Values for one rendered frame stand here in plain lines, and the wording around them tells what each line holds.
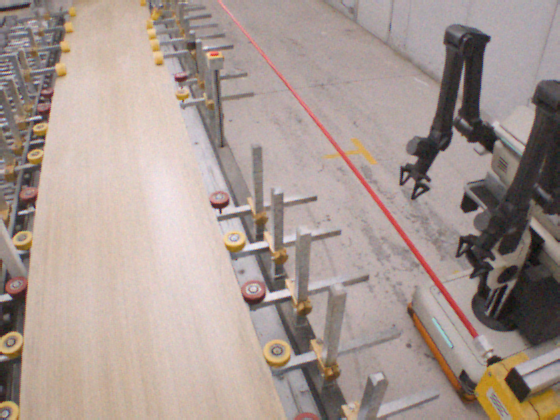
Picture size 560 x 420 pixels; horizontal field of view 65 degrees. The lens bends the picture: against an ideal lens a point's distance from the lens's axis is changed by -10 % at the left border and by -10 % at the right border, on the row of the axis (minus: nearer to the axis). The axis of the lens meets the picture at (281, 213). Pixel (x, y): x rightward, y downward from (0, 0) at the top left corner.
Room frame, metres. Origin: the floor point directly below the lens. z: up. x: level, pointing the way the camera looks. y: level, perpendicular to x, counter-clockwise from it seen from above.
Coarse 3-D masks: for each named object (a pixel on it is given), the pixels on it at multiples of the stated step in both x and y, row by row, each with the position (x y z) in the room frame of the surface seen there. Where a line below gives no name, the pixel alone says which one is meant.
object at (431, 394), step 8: (424, 392) 0.67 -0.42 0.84; (432, 392) 0.67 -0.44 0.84; (400, 400) 0.64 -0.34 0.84; (408, 400) 0.64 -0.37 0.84; (416, 400) 0.64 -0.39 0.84; (424, 400) 0.64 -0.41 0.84; (432, 400) 0.65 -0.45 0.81; (384, 408) 0.62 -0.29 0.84; (392, 408) 0.62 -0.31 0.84; (400, 408) 0.62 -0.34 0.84; (408, 408) 0.63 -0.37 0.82; (384, 416) 0.60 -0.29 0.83
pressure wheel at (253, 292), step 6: (246, 282) 1.05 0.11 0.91; (252, 282) 1.05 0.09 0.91; (258, 282) 1.05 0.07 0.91; (246, 288) 1.02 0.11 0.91; (252, 288) 1.02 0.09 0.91; (258, 288) 1.02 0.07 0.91; (264, 288) 1.02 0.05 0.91; (246, 294) 1.00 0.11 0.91; (252, 294) 1.00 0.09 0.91; (258, 294) 1.00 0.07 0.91; (264, 294) 1.00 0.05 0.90; (246, 300) 0.99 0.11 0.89; (252, 300) 0.98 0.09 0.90; (258, 300) 0.98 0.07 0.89
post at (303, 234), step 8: (296, 232) 1.03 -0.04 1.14; (304, 232) 1.01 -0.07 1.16; (296, 240) 1.03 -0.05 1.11; (304, 240) 1.01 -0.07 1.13; (296, 248) 1.03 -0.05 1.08; (304, 248) 1.01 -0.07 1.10; (296, 256) 1.03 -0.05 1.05; (304, 256) 1.01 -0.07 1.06; (296, 264) 1.03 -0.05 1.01; (304, 264) 1.01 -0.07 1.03; (296, 272) 1.02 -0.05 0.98; (304, 272) 1.01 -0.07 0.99; (296, 280) 1.02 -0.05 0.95; (304, 280) 1.01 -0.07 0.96; (296, 288) 1.02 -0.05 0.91; (304, 288) 1.01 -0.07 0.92; (296, 296) 1.02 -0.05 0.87; (304, 296) 1.01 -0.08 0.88; (296, 320) 1.01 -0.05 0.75; (304, 320) 1.02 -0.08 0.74
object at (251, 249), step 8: (312, 232) 1.36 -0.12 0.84; (320, 232) 1.36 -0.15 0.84; (328, 232) 1.36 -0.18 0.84; (336, 232) 1.37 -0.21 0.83; (288, 240) 1.31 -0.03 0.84; (312, 240) 1.34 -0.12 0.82; (248, 248) 1.27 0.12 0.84; (256, 248) 1.27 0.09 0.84; (264, 248) 1.28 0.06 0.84; (232, 256) 1.24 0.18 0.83; (240, 256) 1.25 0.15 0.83
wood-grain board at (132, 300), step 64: (128, 0) 4.53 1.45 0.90; (128, 64) 2.91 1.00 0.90; (64, 128) 2.09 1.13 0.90; (128, 128) 2.06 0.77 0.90; (64, 192) 1.54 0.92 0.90; (128, 192) 1.53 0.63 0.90; (192, 192) 1.53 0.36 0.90; (64, 256) 1.16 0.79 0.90; (128, 256) 1.17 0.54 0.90; (192, 256) 1.17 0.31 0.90; (64, 320) 0.87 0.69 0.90; (128, 320) 0.88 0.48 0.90; (192, 320) 0.89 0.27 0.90; (64, 384) 0.64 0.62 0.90; (128, 384) 0.66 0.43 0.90; (192, 384) 0.67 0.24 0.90; (256, 384) 0.67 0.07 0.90
